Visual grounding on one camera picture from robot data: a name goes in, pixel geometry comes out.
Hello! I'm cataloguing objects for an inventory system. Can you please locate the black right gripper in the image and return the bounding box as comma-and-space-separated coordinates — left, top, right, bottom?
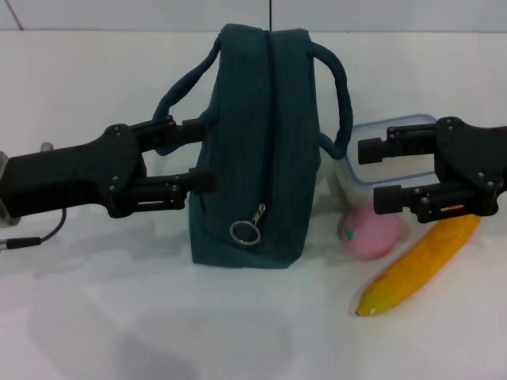
357, 116, 507, 225

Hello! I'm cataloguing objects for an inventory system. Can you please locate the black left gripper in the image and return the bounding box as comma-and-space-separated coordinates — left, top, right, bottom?
6, 123, 217, 220

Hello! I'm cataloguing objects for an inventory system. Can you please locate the clear plastic food container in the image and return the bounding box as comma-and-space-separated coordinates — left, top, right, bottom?
334, 113, 439, 211

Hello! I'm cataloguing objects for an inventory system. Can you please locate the dark teal fabric lunch bag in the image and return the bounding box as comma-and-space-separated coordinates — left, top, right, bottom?
152, 23, 354, 271

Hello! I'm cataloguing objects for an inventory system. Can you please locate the pink toy peach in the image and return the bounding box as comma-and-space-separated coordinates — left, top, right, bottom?
337, 207, 403, 261

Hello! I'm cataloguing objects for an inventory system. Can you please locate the yellow toy banana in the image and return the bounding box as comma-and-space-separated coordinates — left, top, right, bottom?
354, 204, 482, 318

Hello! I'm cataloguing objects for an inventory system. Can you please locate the left arm cable with plug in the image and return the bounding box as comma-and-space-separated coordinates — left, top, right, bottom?
0, 207, 67, 253

